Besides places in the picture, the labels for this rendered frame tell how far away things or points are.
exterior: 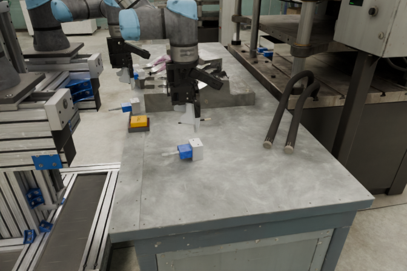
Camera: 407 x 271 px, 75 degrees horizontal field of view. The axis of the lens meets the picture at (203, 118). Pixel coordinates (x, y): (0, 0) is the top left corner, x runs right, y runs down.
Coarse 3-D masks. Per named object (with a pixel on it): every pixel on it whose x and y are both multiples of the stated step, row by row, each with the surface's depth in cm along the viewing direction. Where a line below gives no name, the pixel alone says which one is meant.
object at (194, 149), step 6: (198, 138) 89; (186, 144) 89; (192, 144) 86; (198, 144) 86; (180, 150) 85; (186, 150) 85; (192, 150) 86; (198, 150) 86; (162, 156) 85; (180, 156) 85; (186, 156) 86; (192, 156) 87; (198, 156) 87
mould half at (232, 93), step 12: (156, 84) 124; (204, 84) 118; (228, 84) 118; (240, 84) 133; (144, 96) 114; (156, 96) 115; (168, 96) 116; (204, 96) 119; (216, 96) 120; (228, 96) 121; (240, 96) 122; (252, 96) 123; (156, 108) 118; (168, 108) 119; (204, 108) 122
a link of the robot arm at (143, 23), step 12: (120, 12) 65; (132, 12) 64; (144, 12) 65; (156, 12) 65; (120, 24) 64; (132, 24) 64; (144, 24) 64; (156, 24) 65; (132, 36) 66; (144, 36) 66; (156, 36) 67
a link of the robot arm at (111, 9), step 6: (108, 0) 95; (102, 6) 98; (108, 6) 96; (114, 6) 95; (102, 12) 100; (108, 12) 97; (114, 12) 96; (108, 18) 98; (114, 18) 97; (108, 24) 99; (114, 24) 98
